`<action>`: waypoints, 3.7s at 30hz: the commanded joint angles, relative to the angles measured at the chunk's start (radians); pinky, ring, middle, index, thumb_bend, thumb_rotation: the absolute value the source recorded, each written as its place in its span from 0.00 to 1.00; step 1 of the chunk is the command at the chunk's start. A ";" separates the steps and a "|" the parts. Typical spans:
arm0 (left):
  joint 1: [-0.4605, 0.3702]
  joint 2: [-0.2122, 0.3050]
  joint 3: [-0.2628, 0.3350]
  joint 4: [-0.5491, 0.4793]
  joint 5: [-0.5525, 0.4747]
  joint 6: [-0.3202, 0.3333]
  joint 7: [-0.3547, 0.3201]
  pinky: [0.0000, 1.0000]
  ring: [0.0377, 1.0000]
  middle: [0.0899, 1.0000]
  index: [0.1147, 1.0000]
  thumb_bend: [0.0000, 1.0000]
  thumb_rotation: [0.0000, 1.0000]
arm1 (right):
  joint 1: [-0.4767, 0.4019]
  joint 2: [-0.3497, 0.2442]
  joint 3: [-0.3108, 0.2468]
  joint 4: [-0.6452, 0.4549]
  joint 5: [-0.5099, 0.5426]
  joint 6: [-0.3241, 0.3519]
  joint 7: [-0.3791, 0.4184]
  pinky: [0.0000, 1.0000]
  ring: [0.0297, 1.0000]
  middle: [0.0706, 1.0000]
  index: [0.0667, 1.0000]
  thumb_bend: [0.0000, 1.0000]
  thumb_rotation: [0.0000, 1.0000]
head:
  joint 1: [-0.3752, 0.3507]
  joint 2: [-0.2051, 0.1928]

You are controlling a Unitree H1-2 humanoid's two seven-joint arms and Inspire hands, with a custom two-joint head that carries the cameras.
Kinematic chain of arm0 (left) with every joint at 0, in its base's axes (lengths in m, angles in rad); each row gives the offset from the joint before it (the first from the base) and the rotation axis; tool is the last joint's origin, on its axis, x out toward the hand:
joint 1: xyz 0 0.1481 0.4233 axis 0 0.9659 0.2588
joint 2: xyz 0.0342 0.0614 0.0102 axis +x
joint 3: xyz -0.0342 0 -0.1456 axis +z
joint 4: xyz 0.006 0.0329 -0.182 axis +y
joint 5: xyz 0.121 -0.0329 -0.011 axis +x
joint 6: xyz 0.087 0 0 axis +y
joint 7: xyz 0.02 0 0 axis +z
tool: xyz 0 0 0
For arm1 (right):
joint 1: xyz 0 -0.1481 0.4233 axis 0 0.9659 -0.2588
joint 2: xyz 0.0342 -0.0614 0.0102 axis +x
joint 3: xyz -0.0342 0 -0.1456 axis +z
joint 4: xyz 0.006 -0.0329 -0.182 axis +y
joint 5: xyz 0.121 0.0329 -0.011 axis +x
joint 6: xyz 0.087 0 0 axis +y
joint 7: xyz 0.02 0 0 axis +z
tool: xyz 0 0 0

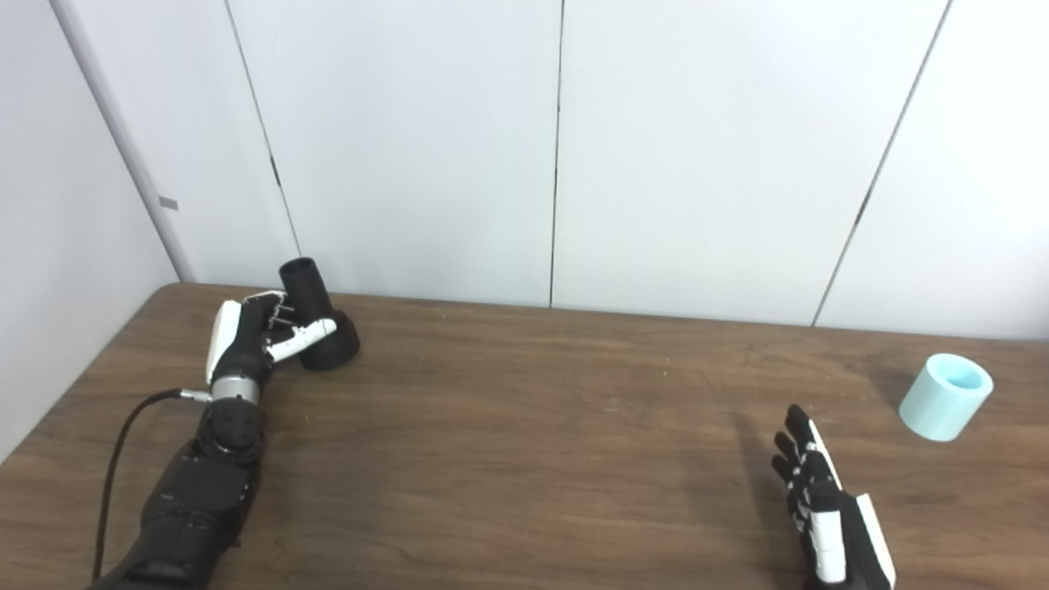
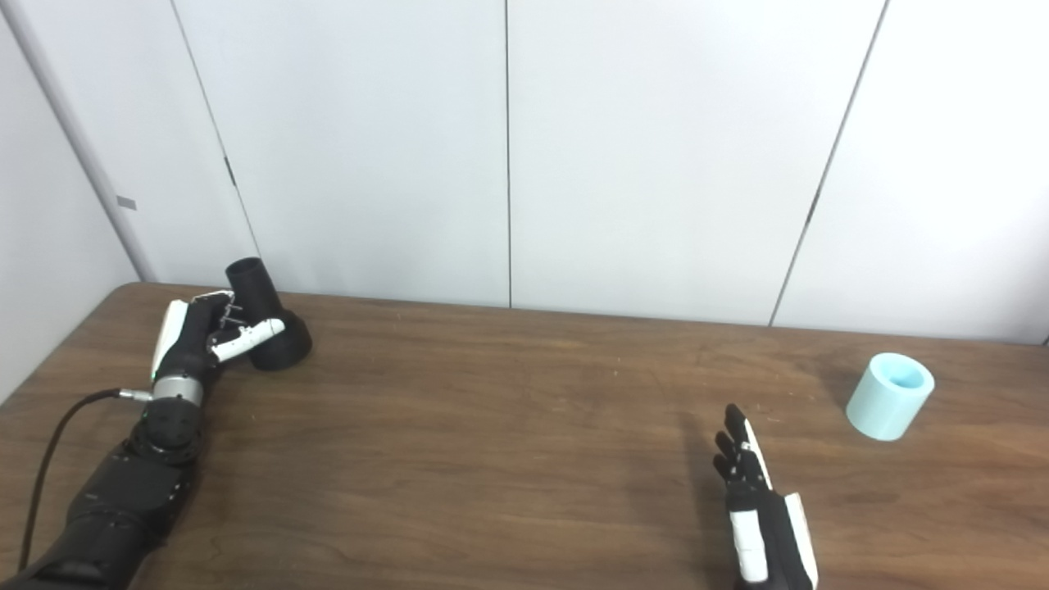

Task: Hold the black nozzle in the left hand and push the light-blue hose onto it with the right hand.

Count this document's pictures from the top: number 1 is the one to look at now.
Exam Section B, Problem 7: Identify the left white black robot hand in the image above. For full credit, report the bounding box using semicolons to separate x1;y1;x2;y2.
205;291;338;387

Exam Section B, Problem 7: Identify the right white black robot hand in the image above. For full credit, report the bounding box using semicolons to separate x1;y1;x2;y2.
771;404;897;590

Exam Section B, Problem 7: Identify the black funnel-shaped nozzle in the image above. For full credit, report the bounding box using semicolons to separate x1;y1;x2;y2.
279;257;361;371

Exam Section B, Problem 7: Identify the light blue cylinder cup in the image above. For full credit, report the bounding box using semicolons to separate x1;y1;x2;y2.
899;353;994;443

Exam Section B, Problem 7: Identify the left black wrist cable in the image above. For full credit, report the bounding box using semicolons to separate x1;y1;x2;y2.
90;388;216;583

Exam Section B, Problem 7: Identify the white wall pipe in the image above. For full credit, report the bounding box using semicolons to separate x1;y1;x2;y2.
49;0;198;285

